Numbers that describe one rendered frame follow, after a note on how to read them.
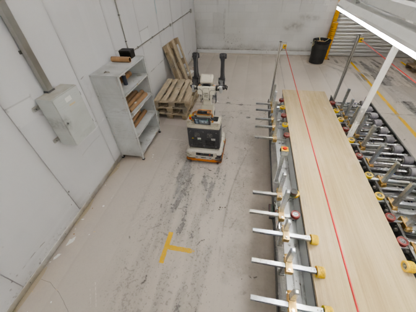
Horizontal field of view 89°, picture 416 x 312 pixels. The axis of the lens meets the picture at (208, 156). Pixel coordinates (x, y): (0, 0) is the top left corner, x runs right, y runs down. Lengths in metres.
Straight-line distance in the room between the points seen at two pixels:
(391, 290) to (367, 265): 0.19
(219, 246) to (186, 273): 0.51
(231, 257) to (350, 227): 1.34
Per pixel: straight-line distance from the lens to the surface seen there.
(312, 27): 9.31
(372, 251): 2.27
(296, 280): 2.22
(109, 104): 3.61
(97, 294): 3.02
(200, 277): 2.78
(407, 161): 3.45
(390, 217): 2.57
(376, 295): 2.11
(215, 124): 3.31
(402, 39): 1.48
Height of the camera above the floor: 2.64
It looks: 42 degrees down
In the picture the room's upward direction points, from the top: 2 degrees counter-clockwise
